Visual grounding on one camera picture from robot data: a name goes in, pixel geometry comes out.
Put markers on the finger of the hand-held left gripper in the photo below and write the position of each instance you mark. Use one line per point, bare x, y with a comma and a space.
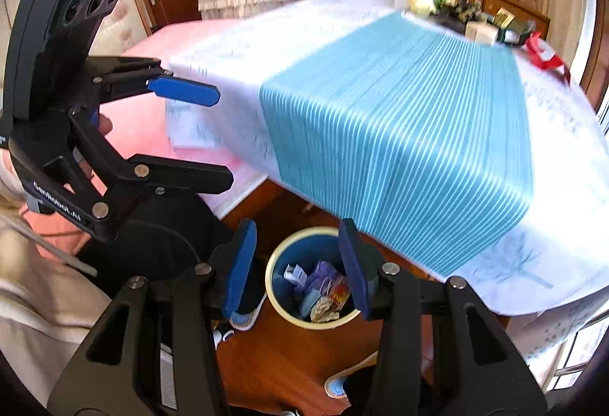
185, 91
181, 178

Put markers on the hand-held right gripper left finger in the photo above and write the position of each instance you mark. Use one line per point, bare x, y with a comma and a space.
240, 268

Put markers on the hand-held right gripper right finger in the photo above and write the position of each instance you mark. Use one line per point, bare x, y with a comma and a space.
354, 268

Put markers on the orange snack packet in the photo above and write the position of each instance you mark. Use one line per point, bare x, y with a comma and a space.
340, 292

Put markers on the purple plastic bag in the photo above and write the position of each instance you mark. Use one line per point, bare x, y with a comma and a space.
321, 278

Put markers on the blue bin with cream rim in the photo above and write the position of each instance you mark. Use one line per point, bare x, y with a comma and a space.
280, 254

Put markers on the white paper bag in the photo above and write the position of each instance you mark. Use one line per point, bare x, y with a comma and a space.
324, 307

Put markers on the white and blue carton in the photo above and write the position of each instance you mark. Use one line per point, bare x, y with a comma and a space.
296, 275

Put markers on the blue face mask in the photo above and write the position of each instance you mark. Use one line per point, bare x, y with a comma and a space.
308, 302

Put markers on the dark foil wrapper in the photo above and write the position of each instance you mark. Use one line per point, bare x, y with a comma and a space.
454, 18

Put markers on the green wrapper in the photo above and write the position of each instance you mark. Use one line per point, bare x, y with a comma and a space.
449, 1

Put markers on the red bag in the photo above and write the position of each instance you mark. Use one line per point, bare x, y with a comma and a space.
542, 54

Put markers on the dark green box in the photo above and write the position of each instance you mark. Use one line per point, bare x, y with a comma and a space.
516, 30

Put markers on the person's left forearm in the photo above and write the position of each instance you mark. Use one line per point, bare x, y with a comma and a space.
12, 178

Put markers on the person's left hand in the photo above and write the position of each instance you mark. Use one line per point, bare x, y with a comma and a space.
105, 126

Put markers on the person's left shoe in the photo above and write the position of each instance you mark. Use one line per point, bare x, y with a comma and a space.
247, 318

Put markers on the person's right leg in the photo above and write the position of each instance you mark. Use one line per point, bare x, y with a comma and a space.
364, 392

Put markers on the tree print striped tablecloth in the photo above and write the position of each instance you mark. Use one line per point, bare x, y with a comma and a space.
404, 135

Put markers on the person's beige jacket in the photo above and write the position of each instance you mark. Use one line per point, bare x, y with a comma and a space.
38, 311

